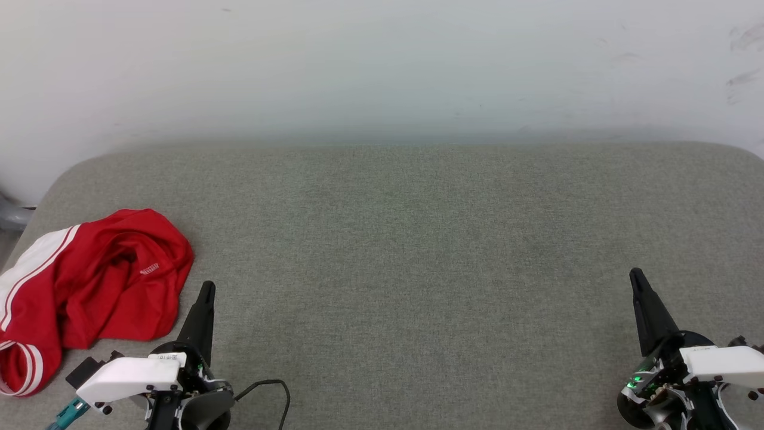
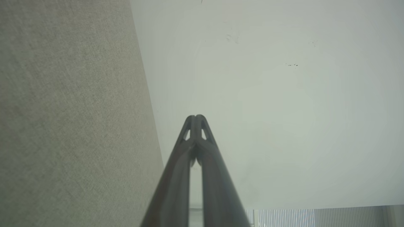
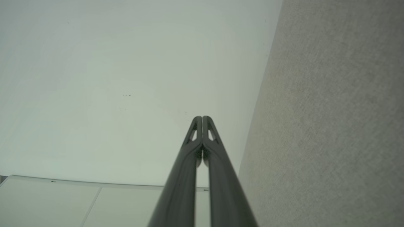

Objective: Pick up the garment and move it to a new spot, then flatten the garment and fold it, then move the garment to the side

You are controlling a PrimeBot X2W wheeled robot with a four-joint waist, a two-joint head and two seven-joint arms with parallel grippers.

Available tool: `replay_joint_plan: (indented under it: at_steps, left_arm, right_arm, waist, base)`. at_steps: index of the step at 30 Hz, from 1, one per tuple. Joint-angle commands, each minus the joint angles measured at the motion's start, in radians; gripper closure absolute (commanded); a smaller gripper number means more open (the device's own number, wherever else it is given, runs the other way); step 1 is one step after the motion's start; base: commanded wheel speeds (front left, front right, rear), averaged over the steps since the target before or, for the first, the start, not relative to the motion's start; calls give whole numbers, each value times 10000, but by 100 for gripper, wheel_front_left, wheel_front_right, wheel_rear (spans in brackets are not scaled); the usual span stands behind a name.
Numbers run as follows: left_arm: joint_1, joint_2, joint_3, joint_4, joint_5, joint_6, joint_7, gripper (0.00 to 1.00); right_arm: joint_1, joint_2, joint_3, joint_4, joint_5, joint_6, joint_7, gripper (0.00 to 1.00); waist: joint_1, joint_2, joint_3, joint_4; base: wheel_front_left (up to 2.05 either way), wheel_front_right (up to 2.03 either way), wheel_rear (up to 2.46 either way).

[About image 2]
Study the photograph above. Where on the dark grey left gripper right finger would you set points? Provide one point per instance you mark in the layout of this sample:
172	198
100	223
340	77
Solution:
217	189

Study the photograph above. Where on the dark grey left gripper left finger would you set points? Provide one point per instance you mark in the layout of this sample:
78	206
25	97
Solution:
176	176

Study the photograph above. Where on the white ribbed panel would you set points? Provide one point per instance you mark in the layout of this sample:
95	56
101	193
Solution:
315	218

